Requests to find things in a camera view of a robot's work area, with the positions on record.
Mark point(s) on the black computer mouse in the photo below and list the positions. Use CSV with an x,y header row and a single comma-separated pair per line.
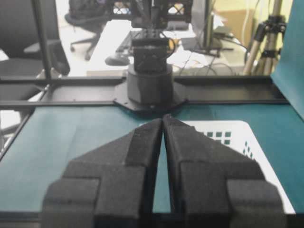
x,y
117,60

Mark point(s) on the black monitor stand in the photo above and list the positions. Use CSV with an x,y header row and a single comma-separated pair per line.
x,y
202,19

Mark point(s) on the black rolling office chair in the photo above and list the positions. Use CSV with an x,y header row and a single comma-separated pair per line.
x,y
87,14

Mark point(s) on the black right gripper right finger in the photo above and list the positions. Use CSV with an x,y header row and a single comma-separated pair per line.
x,y
214,186

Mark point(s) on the camera tripod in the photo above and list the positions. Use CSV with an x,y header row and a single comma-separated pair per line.
x,y
263,54

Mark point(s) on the black metal frame rail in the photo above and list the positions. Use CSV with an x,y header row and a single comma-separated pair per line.
x,y
84,91

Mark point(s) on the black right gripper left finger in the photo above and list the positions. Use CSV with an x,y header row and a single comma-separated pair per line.
x,y
111,186

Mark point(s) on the black keyboard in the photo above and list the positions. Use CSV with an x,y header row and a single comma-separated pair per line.
x,y
126,43

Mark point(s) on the black vertical frame post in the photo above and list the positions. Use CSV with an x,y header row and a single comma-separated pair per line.
x,y
42,37

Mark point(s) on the white desk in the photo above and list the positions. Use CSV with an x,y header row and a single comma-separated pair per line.
x,y
185,63

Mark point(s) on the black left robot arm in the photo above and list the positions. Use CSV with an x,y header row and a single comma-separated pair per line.
x,y
150,51

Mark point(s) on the cardboard box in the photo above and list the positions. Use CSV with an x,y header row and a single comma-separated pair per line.
x,y
234,19

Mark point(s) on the white perforated plastic basket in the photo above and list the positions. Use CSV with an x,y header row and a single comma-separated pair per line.
x,y
236,135

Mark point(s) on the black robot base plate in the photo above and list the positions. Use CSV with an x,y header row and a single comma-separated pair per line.
x,y
121,98

